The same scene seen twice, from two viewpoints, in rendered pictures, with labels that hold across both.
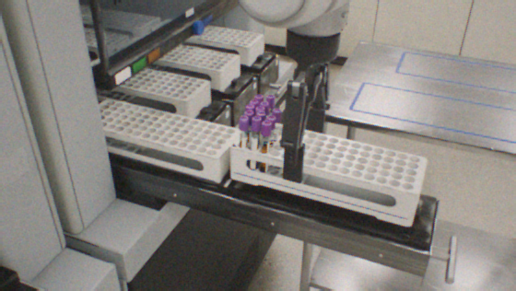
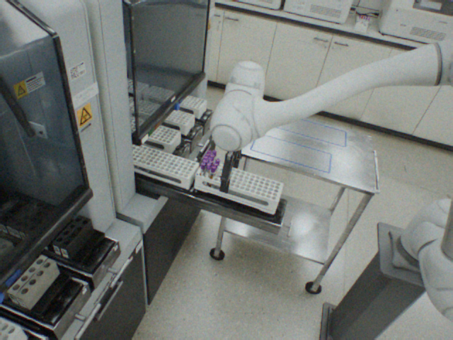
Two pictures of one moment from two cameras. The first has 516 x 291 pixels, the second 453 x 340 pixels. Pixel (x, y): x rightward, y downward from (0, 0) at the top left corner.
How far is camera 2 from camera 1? 0.38 m
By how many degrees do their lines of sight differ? 10
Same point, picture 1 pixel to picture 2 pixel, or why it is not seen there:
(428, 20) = (297, 74)
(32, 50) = (111, 135)
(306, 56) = not seen: hidden behind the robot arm
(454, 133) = (299, 165)
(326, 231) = (237, 214)
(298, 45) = not seen: hidden behind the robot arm
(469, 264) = (304, 221)
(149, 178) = (153, 185)
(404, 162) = (273, 185)
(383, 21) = (271, 71)
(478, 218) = (313, 193)
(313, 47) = not seen: hidden behind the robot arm
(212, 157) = (186, 178)
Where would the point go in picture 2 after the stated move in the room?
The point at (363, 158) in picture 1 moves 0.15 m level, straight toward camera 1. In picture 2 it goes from (255, 183) to (250, 214)
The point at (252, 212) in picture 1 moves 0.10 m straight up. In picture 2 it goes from (204, 204) to (206, 183)
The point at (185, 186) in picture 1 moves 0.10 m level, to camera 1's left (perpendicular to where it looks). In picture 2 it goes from (172, 190) to (144, 189)
